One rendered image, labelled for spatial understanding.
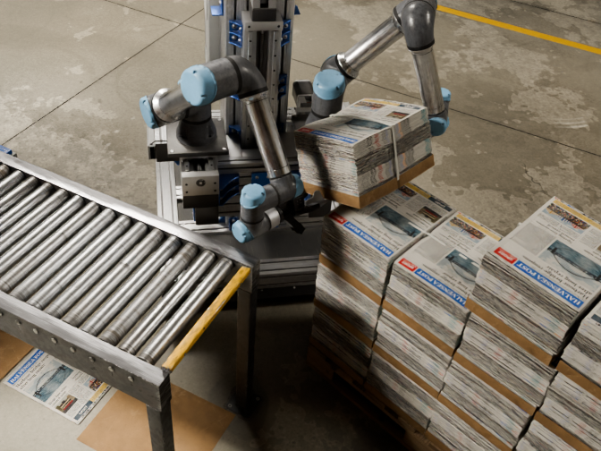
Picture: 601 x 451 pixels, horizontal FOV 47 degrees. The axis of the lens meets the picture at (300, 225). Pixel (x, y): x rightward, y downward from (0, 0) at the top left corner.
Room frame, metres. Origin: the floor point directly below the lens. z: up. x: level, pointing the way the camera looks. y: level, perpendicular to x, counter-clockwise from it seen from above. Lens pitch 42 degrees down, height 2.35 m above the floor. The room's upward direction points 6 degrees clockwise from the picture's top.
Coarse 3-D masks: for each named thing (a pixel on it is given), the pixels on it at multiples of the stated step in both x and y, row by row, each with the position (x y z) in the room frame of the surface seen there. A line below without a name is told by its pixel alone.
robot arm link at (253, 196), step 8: (248, 184) 1.66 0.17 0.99; (256, 184) 1.66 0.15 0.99; (248, 192) 1.62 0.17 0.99; (256, 192) 1.62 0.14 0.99; (264, 192) 1.63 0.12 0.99; (272, 192) 1.66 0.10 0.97; (248, 200) 1.60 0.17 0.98; (256, 200) 1.60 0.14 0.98; (264, 200) 1.62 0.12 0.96; (272, 200) 1.64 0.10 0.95; (248, 208) 1.59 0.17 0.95; (256, 208) 1.60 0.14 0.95; (264, 208) 1.62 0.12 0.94; (248, 216) 1.60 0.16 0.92; (256, 216) 1.60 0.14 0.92
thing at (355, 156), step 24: (336, 120) 2.00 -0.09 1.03; (312, 144) 1.86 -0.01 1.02; (336, 144) 1.79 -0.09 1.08; (360, 144) 1.77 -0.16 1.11; (384, 144) 1.84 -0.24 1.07; (312, 168) 1.86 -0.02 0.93; (336, 168) 1.78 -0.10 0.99; (360, 168) 1.74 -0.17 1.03; (384, 168) 1.81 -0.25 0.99; (360, 192) 1.71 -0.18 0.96
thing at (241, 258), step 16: (0, 160) 1.89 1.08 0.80; (16, 160) 1.90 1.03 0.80; (48, 176) 1.83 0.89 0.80; (80, 192) 1.76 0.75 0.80; (96, 192) 1.77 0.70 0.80; (112, 208) 1.70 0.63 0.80; (128, 208) 1.70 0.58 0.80; (160, 224) 1.65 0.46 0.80; (176, 224) 1.65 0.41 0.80; (192, 240) 1.59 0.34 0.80; (208, 240) 1.59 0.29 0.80; (224, 256) 1.53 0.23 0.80; (240, 256) 1.53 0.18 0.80; (208, 272) 1.55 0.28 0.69; (256, 272) 1.51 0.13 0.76
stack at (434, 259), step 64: (384, 256) 1.57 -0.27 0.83; (448, 256) 1.60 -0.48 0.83; (320, 320) 1.72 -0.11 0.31; (384, 320) 1.53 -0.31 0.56; (448, 320) 1.41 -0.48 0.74; (384, 384) 1.50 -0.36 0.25; (448, 384) 1.35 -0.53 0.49; (512, 384) 1.24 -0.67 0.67; (576, 384) 1.15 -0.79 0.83; (512, 448) 1.19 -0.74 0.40
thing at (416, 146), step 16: (352, 112) 2.06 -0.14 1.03; (368, 112) 2.04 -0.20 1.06; (384, 112) 2.01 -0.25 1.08; (400, 112) 1.99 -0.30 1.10; (416, 112) 1.97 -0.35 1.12; (400, 128) 1.90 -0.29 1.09; (416, 128) 1.95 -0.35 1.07; (400, 144) 1.88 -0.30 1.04; (416, 144) 1.93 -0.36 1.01; (416, 160) 1.92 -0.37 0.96
